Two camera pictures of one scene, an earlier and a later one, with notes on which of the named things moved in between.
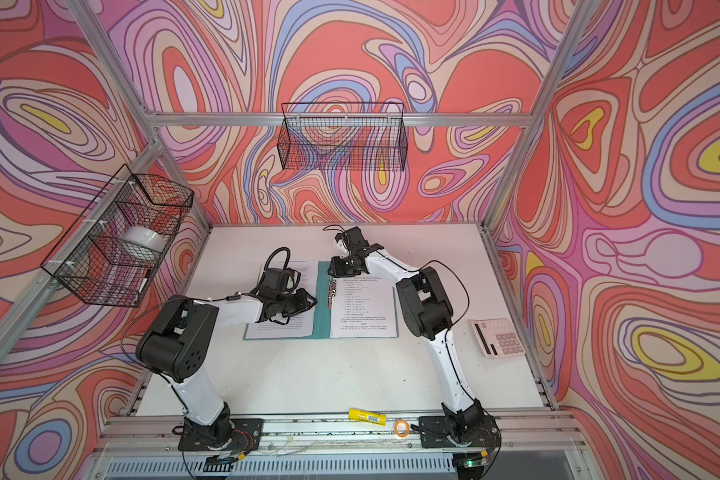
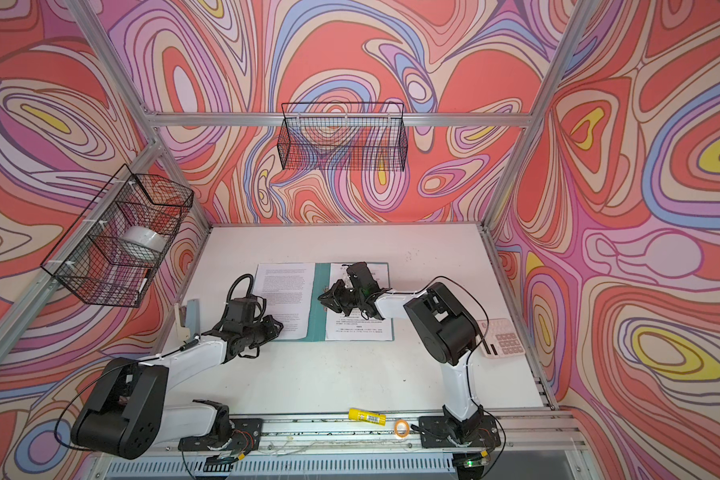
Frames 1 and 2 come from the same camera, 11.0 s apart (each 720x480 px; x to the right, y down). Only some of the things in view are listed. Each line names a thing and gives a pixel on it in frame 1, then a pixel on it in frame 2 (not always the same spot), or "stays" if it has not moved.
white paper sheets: x=365 y=307 stays
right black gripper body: x=345 y=267 → x=356 y=297
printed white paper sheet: x=300 y=324 stays
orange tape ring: x=401 y=428 stays
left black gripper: x=305 y=304 → x=272 y=328
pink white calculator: x=497 y=337 stays
